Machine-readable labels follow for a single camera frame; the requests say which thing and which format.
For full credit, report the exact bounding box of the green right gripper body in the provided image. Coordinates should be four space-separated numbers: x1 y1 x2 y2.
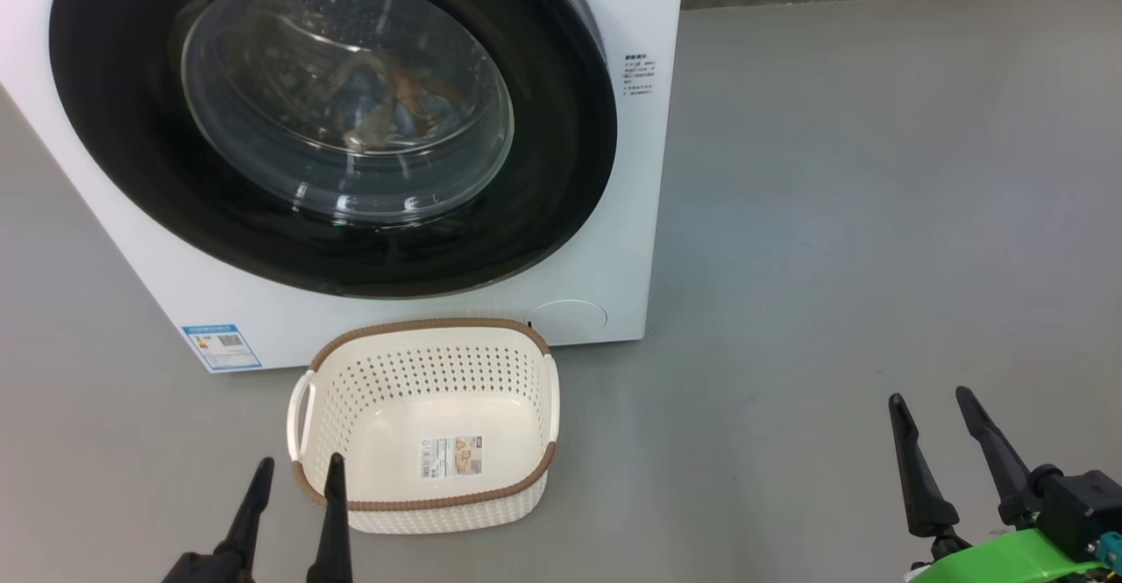
903 522 1122 583

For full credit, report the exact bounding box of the printed basket sticker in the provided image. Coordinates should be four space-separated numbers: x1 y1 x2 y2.
419 434 485 480

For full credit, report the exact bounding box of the blue energy label sticker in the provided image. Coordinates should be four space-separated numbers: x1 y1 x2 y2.
181 324 263 372

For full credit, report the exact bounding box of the white washing machine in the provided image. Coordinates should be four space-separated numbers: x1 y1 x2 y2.
0 0 686 375

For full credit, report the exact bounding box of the cream perforated laundry basket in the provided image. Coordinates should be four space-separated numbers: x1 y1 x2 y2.
287 317 560 536

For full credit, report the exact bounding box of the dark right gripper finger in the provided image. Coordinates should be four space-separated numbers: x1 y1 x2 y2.
955 386 1044 529
888 393 962 538

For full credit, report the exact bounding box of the dark round washing machine door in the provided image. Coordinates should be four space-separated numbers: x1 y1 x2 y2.
48 0 619 299

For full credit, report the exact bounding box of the blue cartoon print garment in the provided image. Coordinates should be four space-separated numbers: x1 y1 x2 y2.
333 39 465 150

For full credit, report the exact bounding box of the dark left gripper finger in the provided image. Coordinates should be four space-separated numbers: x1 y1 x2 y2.
213 457 275 572
306 452 354 583

